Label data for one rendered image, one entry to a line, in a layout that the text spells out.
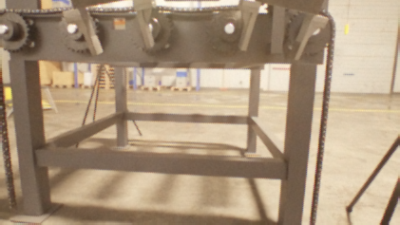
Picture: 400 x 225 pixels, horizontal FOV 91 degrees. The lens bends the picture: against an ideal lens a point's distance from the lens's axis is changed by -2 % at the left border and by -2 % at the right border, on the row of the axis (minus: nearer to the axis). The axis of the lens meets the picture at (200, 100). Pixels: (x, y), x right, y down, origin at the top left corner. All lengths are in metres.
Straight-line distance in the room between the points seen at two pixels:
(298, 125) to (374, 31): 11.55
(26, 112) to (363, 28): 11.97
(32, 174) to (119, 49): 0.70
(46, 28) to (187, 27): 0.61
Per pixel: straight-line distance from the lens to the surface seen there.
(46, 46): 1.10
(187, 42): 0.84
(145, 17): 0.47
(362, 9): 12.19
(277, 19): 0.81
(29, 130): 1.17
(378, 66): 12.39
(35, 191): 1.27
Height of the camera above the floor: 0.69
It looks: 7 degrees down
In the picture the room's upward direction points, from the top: 1 degrees clockwise
